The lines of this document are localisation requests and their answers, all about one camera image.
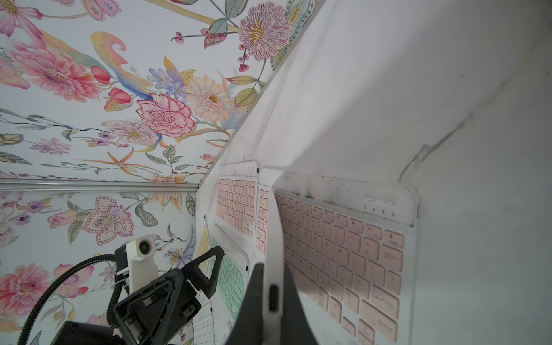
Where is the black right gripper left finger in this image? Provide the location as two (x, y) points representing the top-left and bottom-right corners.
(226, 263), (264, 345)

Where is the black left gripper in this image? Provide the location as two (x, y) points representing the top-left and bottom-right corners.
(114, 246), (225, 344)

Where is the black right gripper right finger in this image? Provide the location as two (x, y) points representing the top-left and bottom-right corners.
(282, 263), (317, 345)

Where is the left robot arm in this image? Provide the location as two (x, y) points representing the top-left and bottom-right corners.
(52, 246), (224, 344)

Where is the yellow keyboard far left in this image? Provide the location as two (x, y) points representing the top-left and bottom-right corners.
(194, 220), (212, 278)

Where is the mint green keyboard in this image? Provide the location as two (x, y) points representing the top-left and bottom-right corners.
(211, 225), (250, 321)

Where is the white keyboard centre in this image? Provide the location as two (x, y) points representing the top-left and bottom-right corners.
(193, 301), (234, 345)

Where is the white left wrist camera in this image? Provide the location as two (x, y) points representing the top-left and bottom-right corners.
(125, 235), (159, 293)

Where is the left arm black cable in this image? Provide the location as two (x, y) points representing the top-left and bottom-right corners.
(16, 254), (117, 345)

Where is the aluminium frame post left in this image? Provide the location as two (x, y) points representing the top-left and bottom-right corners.
(1, 179), (200, 193)

